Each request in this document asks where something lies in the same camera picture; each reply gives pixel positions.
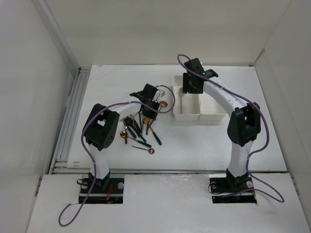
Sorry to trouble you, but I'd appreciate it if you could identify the black round spoon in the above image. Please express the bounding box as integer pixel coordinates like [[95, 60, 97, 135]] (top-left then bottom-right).
[[124, 116, 147, 143]]

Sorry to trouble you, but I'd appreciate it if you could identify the aluminium rail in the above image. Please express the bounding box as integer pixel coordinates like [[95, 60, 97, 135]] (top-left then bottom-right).
[[110, 168, 226, 175], [47, 67, 91, 175]]

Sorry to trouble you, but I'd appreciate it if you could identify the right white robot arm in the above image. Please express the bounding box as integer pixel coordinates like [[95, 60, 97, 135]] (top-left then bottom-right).
[[181, 58, 262, 191]]

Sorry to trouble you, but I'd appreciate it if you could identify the aluminium rail front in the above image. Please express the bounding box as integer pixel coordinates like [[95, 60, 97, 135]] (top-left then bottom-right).
[[110, 168, 226, 175]]

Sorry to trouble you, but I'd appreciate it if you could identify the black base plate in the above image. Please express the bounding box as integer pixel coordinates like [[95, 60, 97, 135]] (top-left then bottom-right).
[[208, 174, 257, 204], [77, 173, 124, 204]]

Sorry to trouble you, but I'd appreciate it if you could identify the small copper teaspoon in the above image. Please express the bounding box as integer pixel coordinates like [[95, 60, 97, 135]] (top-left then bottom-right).
[[132, 146, 155, 154]]

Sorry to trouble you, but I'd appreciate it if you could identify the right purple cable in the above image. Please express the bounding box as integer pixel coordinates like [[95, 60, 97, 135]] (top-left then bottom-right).
[[176, 54, 285, 203]]

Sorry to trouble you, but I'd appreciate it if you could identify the aluminium rail left side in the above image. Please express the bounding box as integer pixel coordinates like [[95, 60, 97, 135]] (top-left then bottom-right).
[[47, 67, 91, 175]]

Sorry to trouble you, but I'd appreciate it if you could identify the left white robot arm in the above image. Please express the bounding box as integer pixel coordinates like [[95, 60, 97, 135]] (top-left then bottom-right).
[[81, 84, 165, 193]]

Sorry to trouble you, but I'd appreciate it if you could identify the gold spoon green handle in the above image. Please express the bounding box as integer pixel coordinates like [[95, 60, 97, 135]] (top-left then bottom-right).
[[143, 117, 162, 146], [120, 131, 152, 148]]

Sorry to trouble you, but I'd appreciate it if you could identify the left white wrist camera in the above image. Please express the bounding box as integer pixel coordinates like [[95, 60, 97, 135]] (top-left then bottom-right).
[[155, 89, 165, 101]]

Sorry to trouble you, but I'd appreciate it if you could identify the black fork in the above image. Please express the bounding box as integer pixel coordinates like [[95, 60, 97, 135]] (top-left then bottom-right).
[[138, 113, 143, 135]]

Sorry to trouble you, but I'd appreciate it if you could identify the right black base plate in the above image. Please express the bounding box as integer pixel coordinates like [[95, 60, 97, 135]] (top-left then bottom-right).
[[208, 174, 257, 204]]

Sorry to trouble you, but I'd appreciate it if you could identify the left white plastic bin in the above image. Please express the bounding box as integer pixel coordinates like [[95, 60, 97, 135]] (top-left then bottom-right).
[[173, 76, 201, 121]]

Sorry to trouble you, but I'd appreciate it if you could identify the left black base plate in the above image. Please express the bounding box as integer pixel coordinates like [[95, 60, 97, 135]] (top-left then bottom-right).
[[77, 173, 124, 204]]

